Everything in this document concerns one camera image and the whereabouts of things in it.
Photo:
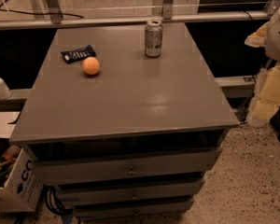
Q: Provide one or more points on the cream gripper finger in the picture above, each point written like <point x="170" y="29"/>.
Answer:
<point x="266" y="100"/>
<point x="258" y="38"/>

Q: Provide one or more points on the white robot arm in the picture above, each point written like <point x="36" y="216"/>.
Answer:
<point x="272" y="47"/>

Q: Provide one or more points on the silver soda can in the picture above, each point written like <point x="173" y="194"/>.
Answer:
<point x="153" y="38"/>

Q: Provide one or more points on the grey drawer cabinet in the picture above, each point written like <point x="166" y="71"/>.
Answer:
<point x="136" y="138"/>

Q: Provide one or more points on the orange fruit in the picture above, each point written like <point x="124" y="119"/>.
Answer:
<point x="91" y="66"/>

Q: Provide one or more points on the dark snack bar wrapper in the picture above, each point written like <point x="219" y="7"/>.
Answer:
<point x="77" y="55"/>

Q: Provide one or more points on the white cardboard box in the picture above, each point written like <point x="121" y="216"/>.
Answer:
<point x="22" y="189"/>

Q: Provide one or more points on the metal frame rail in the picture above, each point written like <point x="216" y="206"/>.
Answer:
<point x="253" y="15"/>

